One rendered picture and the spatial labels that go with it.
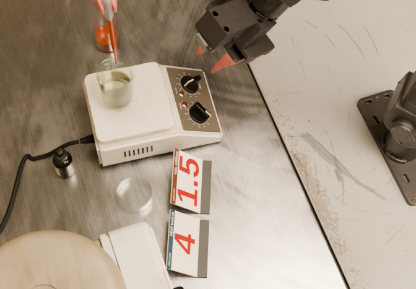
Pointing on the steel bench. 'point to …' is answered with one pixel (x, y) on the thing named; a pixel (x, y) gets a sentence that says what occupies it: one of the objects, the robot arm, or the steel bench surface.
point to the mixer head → (84, 260)
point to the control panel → (203, 95)
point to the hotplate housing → (145, 151)
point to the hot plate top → (109, 122)
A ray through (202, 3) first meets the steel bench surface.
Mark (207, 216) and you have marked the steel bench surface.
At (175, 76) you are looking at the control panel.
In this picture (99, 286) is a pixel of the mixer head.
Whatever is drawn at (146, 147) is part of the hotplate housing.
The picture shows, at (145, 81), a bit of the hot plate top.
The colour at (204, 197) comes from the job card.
